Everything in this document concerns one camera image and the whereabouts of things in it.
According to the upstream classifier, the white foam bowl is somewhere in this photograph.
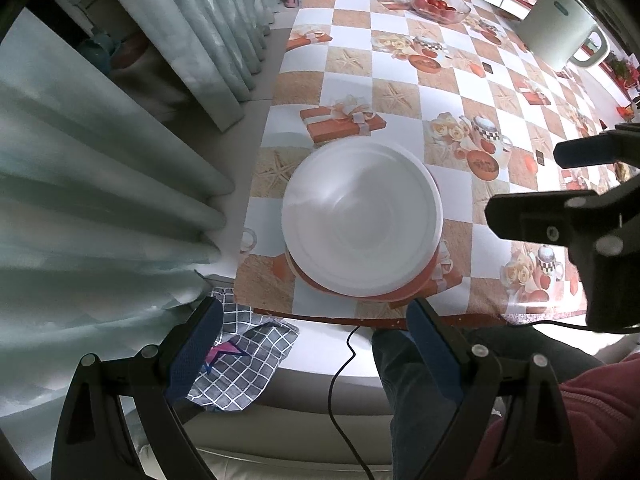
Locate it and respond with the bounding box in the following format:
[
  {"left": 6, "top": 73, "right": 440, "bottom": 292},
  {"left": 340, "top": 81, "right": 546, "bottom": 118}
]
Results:
[{"left": 281, "top": 140, "right": 444, "bottom": 298}]

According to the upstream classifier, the pink plate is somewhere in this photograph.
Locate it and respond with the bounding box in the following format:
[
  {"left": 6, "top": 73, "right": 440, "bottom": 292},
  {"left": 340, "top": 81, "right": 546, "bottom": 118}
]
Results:
[{"left": 284, "top": 240, "right": 451, "bottom": 311}]

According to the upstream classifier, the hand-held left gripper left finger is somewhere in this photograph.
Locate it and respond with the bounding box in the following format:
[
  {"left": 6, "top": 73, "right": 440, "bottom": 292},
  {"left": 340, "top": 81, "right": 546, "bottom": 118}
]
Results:
[{"left": 50, "top": 296, "right": 226, "bottom": 480}]

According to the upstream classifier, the pale green kettle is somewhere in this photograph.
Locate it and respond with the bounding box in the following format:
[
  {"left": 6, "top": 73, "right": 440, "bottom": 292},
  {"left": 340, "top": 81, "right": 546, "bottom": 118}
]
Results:
[{"left": 520, "top": 0, "right": 610, "bottom": 73}]

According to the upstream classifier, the black cable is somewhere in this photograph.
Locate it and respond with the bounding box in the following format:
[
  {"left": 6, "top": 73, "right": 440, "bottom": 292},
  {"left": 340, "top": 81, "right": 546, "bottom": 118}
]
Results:
[
  {"left": 502, "top": 320, "right": 601, "bottom": 333},
  {"left": 329, "top": 325, "right": 376, "bottom": 480}
]

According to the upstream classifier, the checkered printed tablecloth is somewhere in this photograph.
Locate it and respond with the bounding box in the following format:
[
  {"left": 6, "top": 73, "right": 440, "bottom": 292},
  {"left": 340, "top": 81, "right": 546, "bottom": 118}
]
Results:
[{"left": 234, "top": 0, "right": 640, "bottom": 328}]

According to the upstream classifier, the person's red sweater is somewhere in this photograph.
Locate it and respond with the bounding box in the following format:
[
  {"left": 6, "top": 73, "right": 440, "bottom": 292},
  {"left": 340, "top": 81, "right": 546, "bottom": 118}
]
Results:
[{"left": 467, "top": 357, "right": 640, "bottom": 480}]

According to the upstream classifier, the grey checked cloth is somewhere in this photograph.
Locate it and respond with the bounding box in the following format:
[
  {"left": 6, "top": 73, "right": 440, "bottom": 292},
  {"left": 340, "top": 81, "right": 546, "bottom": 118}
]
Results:
[{"left": 187, "top": 286, "right": 301, "bottom": 413}]

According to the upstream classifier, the teal pot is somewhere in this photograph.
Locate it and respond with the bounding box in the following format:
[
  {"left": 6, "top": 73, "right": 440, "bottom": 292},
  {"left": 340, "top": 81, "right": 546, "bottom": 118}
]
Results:
[{"left": 80, "top": 30, "right": 123, "bottom": 73}]

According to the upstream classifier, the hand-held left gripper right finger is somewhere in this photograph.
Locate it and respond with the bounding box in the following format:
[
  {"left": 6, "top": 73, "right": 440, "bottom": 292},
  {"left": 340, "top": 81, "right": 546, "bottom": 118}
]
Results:
[{"left": 405, "top": 297, "right": 571, "bottom": 480}]

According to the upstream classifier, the glass bowl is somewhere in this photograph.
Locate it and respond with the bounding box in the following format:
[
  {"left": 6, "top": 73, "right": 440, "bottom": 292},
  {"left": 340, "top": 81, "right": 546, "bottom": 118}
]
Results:
[{"left": 407, "top": 0, "right": 472, "bottom": 25}]

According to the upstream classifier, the pile of red tomatoes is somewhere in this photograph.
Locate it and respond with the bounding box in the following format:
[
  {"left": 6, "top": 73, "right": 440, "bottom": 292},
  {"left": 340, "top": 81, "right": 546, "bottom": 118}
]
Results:
[{"left": 415, "top": 0, "right": 458, "bottom": 15}]

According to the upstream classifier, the pale green curtain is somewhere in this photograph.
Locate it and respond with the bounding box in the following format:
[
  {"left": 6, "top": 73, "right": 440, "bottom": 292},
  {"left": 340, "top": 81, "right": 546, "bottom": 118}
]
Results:
[{"left": 0, "top": 0, "right": 273, "bottom": 461}]

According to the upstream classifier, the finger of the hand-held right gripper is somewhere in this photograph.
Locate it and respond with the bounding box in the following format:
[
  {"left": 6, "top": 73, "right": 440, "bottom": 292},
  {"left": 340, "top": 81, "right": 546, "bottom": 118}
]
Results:
[
  {"left": 555, "top": 130, "right": 640, "bottom": 170},
  {"left": 484, "top": 189, "right": 626, "bottom": 261}
]

